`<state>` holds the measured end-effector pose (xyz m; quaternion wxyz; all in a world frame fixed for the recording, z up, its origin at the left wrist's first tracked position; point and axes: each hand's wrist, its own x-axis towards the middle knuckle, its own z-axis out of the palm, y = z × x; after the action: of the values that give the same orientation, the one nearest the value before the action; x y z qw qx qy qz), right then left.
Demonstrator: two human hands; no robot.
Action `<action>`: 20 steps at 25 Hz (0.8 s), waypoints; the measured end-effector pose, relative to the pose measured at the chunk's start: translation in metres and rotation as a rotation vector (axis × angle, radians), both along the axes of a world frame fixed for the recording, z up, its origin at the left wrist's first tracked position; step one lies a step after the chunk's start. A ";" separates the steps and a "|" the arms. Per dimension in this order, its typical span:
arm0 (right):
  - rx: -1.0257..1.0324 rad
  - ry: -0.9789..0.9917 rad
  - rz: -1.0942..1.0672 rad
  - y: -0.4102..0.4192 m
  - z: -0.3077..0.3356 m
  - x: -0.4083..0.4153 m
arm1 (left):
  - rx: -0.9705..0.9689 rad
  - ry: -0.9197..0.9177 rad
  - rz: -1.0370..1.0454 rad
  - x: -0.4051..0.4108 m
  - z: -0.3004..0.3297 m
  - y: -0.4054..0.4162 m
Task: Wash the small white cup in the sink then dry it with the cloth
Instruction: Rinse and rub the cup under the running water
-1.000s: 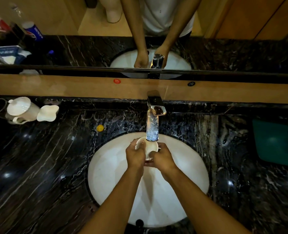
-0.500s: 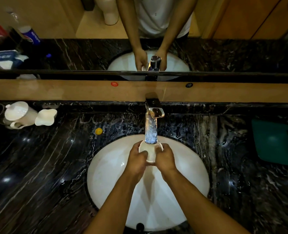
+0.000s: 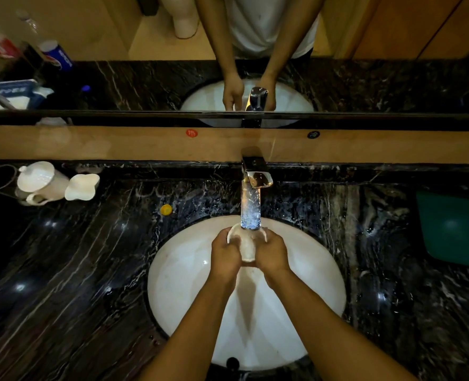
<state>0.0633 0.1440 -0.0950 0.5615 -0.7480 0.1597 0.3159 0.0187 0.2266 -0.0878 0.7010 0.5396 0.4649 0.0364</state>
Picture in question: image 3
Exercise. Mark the person's left hand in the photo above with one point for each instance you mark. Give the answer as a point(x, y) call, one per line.
point(224, 257)

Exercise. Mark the person's right hand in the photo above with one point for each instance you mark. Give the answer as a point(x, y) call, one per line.
point(274, 255)

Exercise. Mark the small white cup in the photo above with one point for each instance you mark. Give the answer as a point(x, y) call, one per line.
point(248, 246)

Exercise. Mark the chrome faucet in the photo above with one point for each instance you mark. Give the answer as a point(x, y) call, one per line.
point(251, 202)

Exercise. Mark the green rectangular mat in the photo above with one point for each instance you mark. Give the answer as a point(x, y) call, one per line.
point(448, 230)

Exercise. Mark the person's left forearm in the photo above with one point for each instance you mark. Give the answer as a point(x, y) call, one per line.
point(194, 333)

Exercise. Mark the person's right forearm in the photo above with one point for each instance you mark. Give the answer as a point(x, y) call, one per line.
point(329, 337)

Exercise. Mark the white oval sink basin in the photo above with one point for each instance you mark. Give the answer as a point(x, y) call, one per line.
point(179, 285)

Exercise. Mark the small yellow cap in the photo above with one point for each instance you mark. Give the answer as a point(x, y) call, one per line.
point(166, 209)

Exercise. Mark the dark round sticker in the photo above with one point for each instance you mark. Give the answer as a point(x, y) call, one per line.
point(313, 134)

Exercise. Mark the red round sticker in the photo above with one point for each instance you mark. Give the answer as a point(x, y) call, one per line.
point(191, 133)

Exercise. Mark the white flower-shaped dish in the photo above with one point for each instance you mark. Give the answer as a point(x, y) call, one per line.
point(81, 187)

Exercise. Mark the white ceramic lidded mug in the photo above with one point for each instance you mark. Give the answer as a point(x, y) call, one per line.
point(40, 180)

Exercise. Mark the black-framed wall mirror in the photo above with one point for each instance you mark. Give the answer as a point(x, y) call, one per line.
point(139, 83)

